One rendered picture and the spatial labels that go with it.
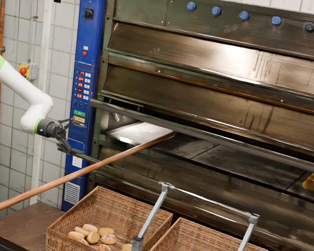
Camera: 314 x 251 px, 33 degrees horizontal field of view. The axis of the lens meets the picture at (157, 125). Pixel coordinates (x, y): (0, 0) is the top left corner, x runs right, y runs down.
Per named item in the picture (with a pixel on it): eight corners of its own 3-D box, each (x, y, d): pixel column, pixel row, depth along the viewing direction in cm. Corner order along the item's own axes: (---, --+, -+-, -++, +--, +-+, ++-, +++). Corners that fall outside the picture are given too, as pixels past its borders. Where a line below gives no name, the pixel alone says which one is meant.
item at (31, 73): (26, 75, 359) (27, 61, 356) (37, 78, 354) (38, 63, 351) (17, 76, 352) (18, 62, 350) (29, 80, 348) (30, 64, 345)
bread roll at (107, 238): (116, 241, 327) (117, 233, 326) (115, 246, 321) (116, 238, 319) (100, 238, 327) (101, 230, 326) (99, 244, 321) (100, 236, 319)
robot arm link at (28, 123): (22, 134, 292) (12, 123, 283) (34, 115, 296) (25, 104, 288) (42, 140, 285) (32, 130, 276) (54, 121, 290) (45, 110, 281)
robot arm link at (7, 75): (-13, 77, 279) (-4, 75, 270) (-1, 61, 283) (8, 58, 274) (40, 118, 296) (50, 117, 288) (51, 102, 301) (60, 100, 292)
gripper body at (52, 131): (56, 120, 282) (70, 125, 278) (55, 136, 285) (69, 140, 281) (47, 123, 276) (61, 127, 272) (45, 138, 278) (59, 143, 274)
